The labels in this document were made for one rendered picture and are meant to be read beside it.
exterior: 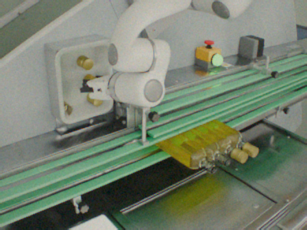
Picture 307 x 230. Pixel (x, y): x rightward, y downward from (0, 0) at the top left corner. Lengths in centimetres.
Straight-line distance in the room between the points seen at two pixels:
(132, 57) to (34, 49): 37
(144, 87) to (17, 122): 45
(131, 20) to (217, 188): 66
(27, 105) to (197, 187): 59
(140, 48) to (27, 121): 47
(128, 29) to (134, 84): 13
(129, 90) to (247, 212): 54
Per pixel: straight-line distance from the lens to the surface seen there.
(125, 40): 67
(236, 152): 106
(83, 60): 99
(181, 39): 127
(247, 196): 112
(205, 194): 110
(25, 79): 99
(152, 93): 73
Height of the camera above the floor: 164
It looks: 43 degrees down
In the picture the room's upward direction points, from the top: 120 degrees clockwise
